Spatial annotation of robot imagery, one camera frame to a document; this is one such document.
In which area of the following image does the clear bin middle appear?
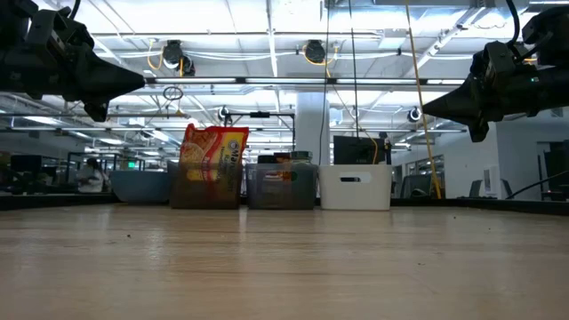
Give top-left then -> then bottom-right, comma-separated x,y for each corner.
244,163 -> 319,210

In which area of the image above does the black camera rig frame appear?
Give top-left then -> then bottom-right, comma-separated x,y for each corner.
223,110 -> 297,156

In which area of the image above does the black hanging cable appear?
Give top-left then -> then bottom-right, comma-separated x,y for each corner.
505,170 -> 569,200

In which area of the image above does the black computer case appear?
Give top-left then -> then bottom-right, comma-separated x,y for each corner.
333,135 -> 393,165

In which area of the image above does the grey plastic bin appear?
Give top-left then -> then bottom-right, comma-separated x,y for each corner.
167,160 -> 244,210

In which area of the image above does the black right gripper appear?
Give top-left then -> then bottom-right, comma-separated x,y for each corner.
421,4 -> 569,143

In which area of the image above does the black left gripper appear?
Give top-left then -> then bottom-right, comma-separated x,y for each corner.
0,0 -> 146,124

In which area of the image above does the red ramen packet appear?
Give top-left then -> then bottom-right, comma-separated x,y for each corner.
179,124 -> 250,184

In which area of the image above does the green lid spice jar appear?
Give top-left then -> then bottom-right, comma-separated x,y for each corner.
289,150 -> 315,179

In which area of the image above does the person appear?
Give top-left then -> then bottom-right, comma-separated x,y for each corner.
74,157 -> 111,195

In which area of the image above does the white plastic bin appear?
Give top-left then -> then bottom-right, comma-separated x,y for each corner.
317,164 -> 394,211

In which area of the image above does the blue bowl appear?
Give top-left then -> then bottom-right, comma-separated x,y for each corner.
109,171 -> 171,205

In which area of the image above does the yellow cable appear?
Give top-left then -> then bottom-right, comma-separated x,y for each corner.
403,0 -> 443,200

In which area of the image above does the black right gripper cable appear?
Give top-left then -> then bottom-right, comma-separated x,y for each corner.
504,0 -> 522,48

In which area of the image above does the grey office chair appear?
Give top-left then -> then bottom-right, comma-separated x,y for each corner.
399,173 -> 441,200

